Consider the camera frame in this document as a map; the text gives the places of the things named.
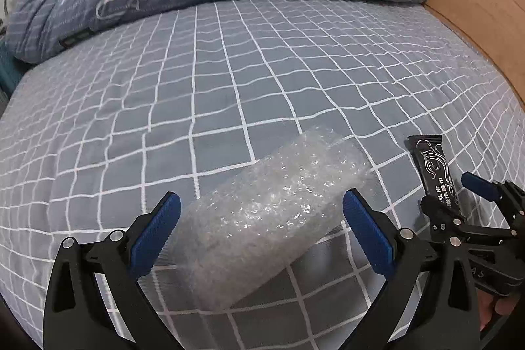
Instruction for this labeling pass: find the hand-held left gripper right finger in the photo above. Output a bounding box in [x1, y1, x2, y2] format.
[342, 188, 480, 350]

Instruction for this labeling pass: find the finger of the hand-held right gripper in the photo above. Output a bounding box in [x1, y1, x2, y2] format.
[460, 172, 525, 219]
[419, 196, 466, 242]

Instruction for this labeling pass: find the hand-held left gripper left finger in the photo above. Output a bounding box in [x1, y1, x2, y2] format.
[43, 191, 183, 350]

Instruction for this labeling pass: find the black sachet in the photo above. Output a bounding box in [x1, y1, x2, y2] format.
[406, 134, 458, 219]

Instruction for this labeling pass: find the clear bubble wrap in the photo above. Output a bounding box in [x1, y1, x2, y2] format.
[170, 124, 370, 312]

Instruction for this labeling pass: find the person's right hand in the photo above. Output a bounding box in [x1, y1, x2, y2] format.
[478, 290, 519, 332]

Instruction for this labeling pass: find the grey checked bed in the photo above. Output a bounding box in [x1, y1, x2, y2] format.
[0, 0, 525, 350]

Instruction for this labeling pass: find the teal crate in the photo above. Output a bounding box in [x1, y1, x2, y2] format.
[0, 42, 25, 100]

